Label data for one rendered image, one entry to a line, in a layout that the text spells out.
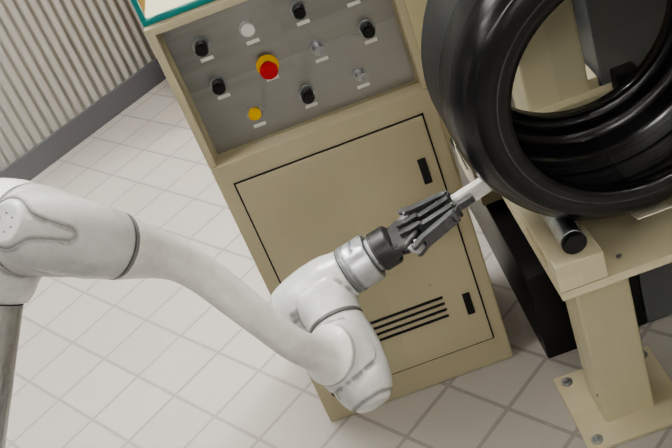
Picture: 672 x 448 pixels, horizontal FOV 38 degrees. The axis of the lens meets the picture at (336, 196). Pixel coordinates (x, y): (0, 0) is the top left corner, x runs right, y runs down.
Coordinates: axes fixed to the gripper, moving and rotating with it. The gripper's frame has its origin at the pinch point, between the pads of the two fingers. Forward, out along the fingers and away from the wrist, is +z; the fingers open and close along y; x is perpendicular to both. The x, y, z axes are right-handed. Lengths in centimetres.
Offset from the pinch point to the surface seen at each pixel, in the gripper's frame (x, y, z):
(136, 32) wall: 42, 336, -115
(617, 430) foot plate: 101, 23, -6
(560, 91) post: 9.4, 26.3, 23.9
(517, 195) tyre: -1.7, -9.9, 6.5
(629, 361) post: 85, 26, 6
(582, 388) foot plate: 100, 40, -9
